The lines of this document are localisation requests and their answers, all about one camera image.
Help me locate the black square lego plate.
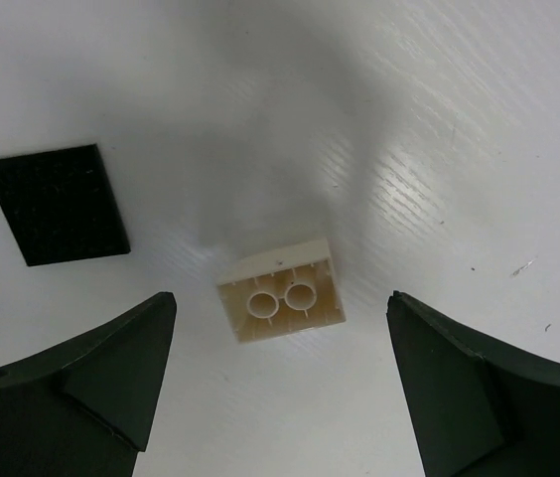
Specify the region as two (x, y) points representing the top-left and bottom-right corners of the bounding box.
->
(0, 144), (131, 267)

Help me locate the cream lego brick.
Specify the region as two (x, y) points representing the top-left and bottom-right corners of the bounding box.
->
(216, 238), (346, 343)

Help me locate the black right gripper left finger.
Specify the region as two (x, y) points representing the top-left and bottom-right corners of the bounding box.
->
(0, 292), (177, 476)

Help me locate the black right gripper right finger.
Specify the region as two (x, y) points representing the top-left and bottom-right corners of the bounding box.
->
(387, 291), (560, 476)

